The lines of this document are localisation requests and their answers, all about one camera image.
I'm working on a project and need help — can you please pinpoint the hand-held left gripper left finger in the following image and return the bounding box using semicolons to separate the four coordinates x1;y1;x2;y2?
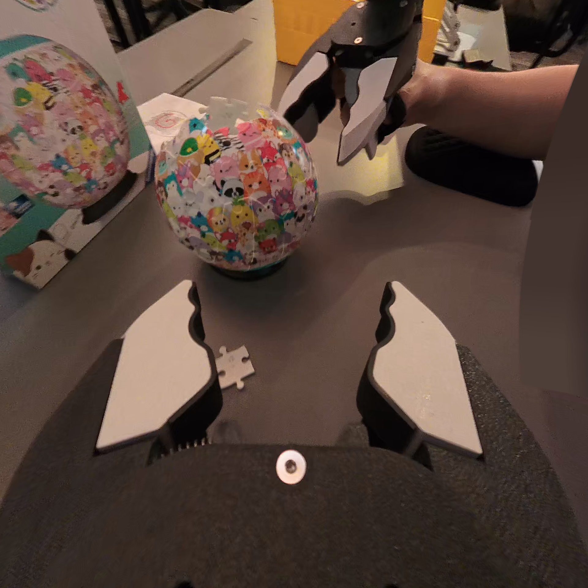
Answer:
94;279;224;455

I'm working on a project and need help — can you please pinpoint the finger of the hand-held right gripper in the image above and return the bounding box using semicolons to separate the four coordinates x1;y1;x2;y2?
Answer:
337;57;399;167
278;48;332;144

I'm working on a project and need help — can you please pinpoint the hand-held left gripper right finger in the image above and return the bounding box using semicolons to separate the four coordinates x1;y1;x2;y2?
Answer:
357;281;484;460

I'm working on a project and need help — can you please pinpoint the white-backed puzzle piece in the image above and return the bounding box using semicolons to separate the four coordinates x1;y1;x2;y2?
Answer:
215;345;256;390

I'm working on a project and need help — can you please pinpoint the colourful puzzle ball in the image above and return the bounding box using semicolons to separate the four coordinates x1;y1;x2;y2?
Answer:
154;96;320;273

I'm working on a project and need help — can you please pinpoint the black ball stand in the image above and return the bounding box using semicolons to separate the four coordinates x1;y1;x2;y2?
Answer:
209;257;291;281

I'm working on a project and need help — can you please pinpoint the person's right forearm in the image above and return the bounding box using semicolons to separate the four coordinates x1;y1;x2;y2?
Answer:
434;64;579;159

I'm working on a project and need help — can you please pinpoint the printed puzzle box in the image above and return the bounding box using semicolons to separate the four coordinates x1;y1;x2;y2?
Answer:
0;0;154;290

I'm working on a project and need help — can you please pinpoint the person's right hand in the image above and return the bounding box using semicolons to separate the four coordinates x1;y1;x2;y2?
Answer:
396;61;443;129

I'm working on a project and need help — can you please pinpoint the yellow plastic bin stack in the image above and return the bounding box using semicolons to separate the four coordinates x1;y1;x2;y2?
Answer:
272;0;446;65

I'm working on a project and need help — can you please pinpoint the black wrist rest pad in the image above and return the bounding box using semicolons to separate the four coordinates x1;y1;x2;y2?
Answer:
405;126;539;208

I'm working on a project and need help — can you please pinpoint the white paper leaflet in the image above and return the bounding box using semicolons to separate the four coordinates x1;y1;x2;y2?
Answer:
137;93;212;184

